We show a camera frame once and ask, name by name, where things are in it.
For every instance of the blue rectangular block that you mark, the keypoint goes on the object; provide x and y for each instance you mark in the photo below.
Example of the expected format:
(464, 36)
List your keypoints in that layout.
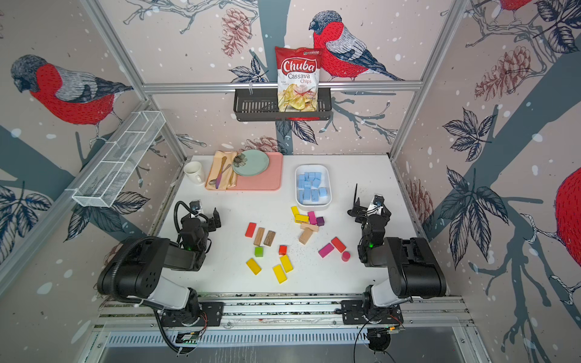
(304, 195)

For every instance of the magenta rectangular block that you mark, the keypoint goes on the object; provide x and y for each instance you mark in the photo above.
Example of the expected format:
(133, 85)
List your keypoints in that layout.
(326, 250)

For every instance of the small yellow block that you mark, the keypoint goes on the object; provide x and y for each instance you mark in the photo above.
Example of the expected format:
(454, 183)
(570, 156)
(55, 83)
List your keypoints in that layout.
(295, 211)

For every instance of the white wire wall shelf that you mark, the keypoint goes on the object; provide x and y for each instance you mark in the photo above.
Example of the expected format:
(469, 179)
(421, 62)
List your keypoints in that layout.
(105, 182)

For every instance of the yellow block front middle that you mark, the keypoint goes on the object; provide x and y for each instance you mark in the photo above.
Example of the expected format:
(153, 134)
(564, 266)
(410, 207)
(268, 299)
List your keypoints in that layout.
(280, 274)

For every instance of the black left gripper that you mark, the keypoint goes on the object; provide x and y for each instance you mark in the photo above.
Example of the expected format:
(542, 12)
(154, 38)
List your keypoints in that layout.
(213, 222)

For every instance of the yellow striped block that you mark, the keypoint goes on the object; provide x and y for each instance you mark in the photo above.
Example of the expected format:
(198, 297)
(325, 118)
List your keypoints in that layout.
(301, 219)

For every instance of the white rectangular plastic bin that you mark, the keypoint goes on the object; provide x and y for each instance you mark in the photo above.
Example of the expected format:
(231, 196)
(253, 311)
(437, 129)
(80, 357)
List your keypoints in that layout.
(323, 203)

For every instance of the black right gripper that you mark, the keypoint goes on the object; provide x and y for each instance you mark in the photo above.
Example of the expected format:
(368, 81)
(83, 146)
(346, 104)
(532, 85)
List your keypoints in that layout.
(361, 212)

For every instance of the pink plastic tray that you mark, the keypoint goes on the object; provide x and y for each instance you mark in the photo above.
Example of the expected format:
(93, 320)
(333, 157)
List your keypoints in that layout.
(269, 180)

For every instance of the yellow block front right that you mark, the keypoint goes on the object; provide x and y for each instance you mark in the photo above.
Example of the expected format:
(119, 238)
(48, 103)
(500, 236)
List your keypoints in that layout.
(286, 263)

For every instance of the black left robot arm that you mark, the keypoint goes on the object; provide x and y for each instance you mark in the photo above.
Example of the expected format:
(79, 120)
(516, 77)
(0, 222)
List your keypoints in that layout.
(134, 275)

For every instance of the pink cylinder block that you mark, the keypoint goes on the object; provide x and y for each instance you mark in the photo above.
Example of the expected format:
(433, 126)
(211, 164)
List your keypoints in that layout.
(345, 256)

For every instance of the green floral plate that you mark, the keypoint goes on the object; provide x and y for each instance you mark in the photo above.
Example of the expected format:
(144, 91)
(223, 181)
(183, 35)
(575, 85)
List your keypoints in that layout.
(250, 163)

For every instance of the red rectangular block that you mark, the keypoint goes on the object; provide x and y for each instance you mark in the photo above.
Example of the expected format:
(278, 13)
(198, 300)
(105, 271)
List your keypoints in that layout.
(251, 229)

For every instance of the pale wood block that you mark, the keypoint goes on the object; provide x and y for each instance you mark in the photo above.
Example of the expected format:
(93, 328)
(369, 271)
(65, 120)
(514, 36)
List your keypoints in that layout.
(308, 226)

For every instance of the brown wood block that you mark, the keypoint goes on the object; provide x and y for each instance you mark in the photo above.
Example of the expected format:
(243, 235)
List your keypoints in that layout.
(269, 238)

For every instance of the natural wood block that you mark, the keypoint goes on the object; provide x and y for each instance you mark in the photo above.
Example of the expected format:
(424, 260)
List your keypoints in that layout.
(305, 236)

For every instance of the yellow block front left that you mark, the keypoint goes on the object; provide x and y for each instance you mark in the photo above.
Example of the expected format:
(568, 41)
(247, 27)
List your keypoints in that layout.
(253, 266)

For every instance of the purple handled spoon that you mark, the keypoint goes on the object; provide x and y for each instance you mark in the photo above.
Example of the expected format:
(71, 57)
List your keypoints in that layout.
(221, 170)

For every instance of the white ceramic mug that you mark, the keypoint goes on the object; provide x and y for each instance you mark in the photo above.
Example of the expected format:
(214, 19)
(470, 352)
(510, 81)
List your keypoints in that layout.
(194, 171)

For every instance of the tan wood block left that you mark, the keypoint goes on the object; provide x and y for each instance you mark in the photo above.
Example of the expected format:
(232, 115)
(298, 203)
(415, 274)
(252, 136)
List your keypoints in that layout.
(259, 236)

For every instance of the red block right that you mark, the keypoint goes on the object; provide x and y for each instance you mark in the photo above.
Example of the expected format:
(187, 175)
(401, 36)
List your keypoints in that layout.
(338, 244)

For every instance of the red cube block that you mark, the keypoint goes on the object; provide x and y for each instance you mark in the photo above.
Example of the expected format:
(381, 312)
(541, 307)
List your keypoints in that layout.
(283, 249)

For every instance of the Chuba cassava chips bag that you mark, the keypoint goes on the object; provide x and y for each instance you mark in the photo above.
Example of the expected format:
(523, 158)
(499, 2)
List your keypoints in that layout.
(298, 73)

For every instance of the aluminium mounting rail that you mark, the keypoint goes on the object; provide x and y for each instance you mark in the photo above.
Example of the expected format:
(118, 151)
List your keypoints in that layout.
(238, 312)

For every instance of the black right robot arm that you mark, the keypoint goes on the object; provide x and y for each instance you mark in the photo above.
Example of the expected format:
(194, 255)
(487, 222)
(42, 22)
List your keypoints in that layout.
(409, 266)

